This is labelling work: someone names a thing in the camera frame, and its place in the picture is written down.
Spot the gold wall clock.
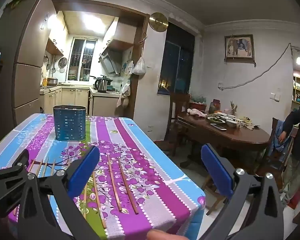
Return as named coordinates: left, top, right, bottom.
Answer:
left=149, top=12, right=168, bottom=32

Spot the wooden stool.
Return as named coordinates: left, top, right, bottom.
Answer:
left=201, top=174, right=230, bottom=215

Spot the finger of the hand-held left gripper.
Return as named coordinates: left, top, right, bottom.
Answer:
left=0, top=149, right=30, bottom=218

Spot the blue cloth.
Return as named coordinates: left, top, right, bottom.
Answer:
left=271, top=119, right=294, bottom=162

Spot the pink cloth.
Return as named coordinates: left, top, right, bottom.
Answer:
left=187, top=108, right=207, bottom=118

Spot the bowl of greens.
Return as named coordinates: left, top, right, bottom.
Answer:
left=207, top=117, right=226, bottom=125

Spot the grey refrigerator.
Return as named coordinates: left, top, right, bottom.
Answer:
left=0, top=0, right=57, bottom=130

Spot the wooden chair with cloth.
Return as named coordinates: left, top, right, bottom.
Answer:
left=255, top=117, right=294, bottom=190

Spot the range hood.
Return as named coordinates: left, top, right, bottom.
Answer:
left=99, top=39, right=134, bottom=75

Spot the electric kettle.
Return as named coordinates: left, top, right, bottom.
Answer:
left=94, top=77, right=108, bottom=92

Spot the floral striped tablecloth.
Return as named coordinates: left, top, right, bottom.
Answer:
left=0, top=112, right=207, bottom=240

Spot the wooden door frame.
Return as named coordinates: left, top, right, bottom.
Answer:
left=51, top=0, right=150, bottom=120

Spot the white plastic bag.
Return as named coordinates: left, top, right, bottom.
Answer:
left=132, top=56, right=147, bottom=75

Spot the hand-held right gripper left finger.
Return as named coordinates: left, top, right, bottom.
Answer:
left=17, top=145, right=101, bottom=240

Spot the hanging cloth bag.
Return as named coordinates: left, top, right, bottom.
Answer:
left=116, top=80, right=131, bottom=108

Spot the dark wooden dining table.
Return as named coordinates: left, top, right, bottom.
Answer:
left=177, top=110, right=270, bottom=165

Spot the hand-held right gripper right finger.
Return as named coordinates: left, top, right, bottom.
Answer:
left=201, top=144, right=287, bottom=240

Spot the dark wooden chair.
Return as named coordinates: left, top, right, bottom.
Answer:
left=164, top=92, right=192, bottom=157

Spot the person's right hand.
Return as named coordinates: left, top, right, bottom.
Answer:
left=146, top=230, right=190, bottom=240

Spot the kitchen ceiling light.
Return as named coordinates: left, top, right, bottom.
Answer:
left=84, top=15, right=108, bottom=30

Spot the wall cable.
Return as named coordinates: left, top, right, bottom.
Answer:
left=217, top=42, right=293, bottom=91

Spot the dark window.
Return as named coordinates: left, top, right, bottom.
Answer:
left=156, top=21, right=199, bottom=97

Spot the blue perforated utensil holder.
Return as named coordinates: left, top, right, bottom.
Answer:
left=52, top=104, right=87, bottom=142

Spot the kitchen window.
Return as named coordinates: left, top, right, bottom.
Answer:
left=69, top=37, right=98, bottom=82

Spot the framed picture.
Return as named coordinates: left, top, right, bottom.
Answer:
left=224, top=34, right=255, bottom=62

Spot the glass jar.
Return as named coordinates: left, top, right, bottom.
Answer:
left=209, top=99, right=221, bottom=114

